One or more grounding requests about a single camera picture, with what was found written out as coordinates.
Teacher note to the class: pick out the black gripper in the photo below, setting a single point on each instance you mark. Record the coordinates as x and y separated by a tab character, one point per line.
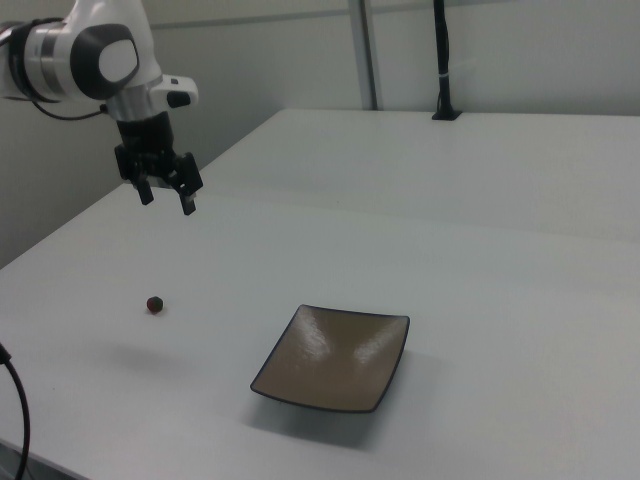
145	135

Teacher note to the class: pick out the small red strawberry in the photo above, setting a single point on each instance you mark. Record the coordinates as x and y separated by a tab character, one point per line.
154	304

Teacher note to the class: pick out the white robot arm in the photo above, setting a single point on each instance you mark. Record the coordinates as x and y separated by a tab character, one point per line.
55	50

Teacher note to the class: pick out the square brown ceramic plate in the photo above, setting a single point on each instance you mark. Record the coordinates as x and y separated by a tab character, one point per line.
332	362

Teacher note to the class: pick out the grey metal partition post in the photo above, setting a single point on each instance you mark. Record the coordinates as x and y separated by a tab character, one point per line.
364	55

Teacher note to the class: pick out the black camera pole with base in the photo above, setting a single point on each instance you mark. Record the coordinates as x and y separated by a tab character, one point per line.
443	55

